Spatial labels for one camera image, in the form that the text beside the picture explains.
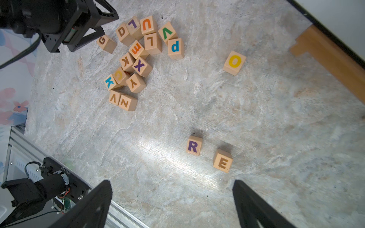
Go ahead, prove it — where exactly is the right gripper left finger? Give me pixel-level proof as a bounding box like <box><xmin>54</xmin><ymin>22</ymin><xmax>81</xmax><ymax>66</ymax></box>
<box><xmin>50</xmin><ymin>180</ymin><xmax>113</xmax><ymax>228</ymax></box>

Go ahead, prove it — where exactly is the brown N letter block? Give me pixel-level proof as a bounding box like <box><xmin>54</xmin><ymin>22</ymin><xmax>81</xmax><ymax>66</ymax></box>
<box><xmin>118</xmin><ymin>94</ymin><xmax>138</xmax><ymax>111</ymax></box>

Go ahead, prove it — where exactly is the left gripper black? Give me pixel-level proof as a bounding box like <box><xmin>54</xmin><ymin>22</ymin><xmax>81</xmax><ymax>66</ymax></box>
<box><xmin>42</xmin><ymin>0</ymin><xmax>119</xmax><ymax>53</ymax></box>

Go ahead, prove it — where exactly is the orange E letter block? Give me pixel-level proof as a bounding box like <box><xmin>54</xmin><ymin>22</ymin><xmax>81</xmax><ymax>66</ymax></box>
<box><xmin>129</xmin><ymin>40</ymin><xmax>150</xmax><ymax>59</ymax></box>

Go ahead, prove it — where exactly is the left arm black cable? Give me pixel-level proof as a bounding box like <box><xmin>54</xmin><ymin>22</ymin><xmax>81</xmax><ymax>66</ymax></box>
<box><xmin>0</xmin><ymin>32</ymin><xmax>42</xmax><ymax>70</ymax></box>

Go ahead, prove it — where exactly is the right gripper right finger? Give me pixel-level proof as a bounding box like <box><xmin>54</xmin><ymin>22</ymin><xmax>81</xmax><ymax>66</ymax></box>
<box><xmin>232</xmin><ymin>180</ymin><xmax>294</xmax><ymax>228</ymax></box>

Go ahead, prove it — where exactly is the yellow C letter block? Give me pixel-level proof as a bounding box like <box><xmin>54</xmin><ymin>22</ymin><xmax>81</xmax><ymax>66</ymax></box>
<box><xmin>113</xmin><ymin>67</ymin><xmax>130</xmax><ymax>86</ymax></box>

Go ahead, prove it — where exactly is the brown K letter block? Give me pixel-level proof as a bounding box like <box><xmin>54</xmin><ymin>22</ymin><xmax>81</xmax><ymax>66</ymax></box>
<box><xmin>119</xmin><ymin>52</ymin><xmax>136</xmax><ymax>73</ymax></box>

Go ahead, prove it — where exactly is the brown G letter block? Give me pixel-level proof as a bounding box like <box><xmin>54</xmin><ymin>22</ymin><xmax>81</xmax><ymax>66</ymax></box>
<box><xmin>97</xmin><ymin>35</ymin><xmax>117</xmax><ymax>54</ymax></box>

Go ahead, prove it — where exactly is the wooden easel stand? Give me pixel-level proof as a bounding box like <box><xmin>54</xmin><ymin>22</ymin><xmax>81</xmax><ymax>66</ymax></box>
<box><xmin>290</xmin><ymin>25</ymin><xmax>365</xmax><ymax>103</ymax></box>

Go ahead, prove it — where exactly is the teal P letter block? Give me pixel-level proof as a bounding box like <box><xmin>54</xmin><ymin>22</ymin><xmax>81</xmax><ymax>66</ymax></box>
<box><xmin>168</xmin><ymin>38</ymin><xmax>184</xmax><ymax>59</ymax></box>

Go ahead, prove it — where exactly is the purple R letter block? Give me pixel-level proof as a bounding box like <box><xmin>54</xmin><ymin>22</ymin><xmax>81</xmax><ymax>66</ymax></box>
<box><xmin>186</xmin><ymin>135</ymin><xmax>202</xmax><ymax>156</ymax></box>

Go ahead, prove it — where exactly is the teal K letter block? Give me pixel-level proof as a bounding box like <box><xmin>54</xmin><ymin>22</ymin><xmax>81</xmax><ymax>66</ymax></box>
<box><xmin>103</xmin><ymin>74</ymin><xmax>123</xmax><ymax>91</ymax></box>

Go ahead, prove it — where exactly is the green V letter block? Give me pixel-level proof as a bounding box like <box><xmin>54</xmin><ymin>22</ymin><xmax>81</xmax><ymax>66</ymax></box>
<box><xmin>158</xmin><ymin>22</ymin><xmax>178</xmax><ymax>45</ymax></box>

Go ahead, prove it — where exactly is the brown L letter block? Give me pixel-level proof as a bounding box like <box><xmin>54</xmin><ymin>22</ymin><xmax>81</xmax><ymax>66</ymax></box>
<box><xmin>144</xmin><ymin>33</ymin><xmax>162</xmax><ymax>55</ymax></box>

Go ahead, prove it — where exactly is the brown Y letter block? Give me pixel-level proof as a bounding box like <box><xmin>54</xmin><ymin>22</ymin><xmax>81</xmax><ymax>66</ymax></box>
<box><xmin>126</xmin><ymin>73</ymin><xmax>146</xmax><ymax>93</ymax></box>

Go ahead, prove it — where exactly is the brown E letter block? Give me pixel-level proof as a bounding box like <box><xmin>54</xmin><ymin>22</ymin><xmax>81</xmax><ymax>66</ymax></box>
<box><xmin>213</xmin><ymin>149</ymin><xmax>233</xmax><ymax>173</ymax></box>

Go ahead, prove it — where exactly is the yellow O letter block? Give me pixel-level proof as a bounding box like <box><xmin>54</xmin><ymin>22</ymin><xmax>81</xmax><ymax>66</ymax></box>
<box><xmin>223</xmin><ymin>51</ymin><xmax>247</xmax><ymax>76</ymax></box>

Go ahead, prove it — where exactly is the purple X letter block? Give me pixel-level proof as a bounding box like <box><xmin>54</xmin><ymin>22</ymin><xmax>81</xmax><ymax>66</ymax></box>
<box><xmin>133</xmin><ymin>57</ymin><xmax>153</xmax><ymax>78</ymax></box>

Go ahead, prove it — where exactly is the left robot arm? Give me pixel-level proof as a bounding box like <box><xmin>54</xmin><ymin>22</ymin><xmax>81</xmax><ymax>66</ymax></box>
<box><xmin>1</xmin><ymin>1</ymin><xmax>119</xmax><ymax>53</ymax></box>

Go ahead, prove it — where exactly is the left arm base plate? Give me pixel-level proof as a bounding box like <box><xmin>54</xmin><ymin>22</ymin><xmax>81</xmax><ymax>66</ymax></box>
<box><xmin>41</xmin><ymin>157</ymin><xmax>91</xmax><ymax>204</ymax></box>

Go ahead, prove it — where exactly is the purple L letter block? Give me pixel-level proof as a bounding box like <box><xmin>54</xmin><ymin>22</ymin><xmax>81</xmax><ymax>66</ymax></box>
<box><xmin>126</xmin><ymin>16</ymin><xmax>143</xmax><ymax>40</ymax></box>

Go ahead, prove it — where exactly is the orange U letter block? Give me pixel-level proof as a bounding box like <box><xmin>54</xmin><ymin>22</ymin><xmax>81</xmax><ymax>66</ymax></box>
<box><xmin>140</xmin><ymin>16</ymin><xmax>158</xmax><ymax>36</ymax></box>

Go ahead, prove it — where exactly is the brown V letter block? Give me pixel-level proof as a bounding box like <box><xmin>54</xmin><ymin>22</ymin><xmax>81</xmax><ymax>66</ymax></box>
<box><xmin>108</xmin><ymin>90</ymin><xmax>122</xmax><ymax>106</ymax></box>

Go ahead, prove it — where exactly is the brown D letter block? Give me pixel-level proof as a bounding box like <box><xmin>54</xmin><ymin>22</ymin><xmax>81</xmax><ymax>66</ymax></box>
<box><xmin>116</xmin><ymin>23</ymin><xmax>136</xmax><ymax>47</ymax></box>

